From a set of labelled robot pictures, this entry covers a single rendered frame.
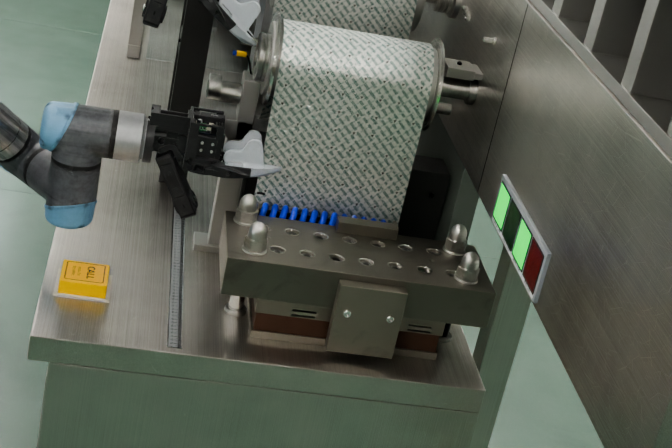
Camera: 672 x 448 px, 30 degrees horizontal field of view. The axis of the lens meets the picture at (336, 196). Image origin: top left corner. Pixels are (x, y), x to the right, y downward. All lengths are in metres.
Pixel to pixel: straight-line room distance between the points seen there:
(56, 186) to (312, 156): 0.39
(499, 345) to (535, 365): 1.62
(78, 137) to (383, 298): 0.51
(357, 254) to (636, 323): 0.67
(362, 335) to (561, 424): 1.88
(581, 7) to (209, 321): 0.70
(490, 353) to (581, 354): 0.89
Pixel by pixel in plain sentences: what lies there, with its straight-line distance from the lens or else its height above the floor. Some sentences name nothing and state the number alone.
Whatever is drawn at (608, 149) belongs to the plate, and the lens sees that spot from 1.44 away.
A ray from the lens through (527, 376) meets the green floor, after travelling 3.85.
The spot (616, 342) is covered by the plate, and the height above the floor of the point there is 1.24.
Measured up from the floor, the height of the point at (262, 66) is 1.25.
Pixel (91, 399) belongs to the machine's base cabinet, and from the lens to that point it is 1.84.
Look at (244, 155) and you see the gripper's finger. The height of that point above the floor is 1.12.
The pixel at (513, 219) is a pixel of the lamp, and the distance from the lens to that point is 1.70.
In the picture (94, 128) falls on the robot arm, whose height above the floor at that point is 1.13.
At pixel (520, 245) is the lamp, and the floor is 1.18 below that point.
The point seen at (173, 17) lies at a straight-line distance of 2.94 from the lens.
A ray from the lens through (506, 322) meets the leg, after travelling 2.29.
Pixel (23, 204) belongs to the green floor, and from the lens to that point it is 4.27.
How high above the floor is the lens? 1.82
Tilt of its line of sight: 23 degrees down
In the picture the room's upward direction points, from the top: 12 degrees clockwise
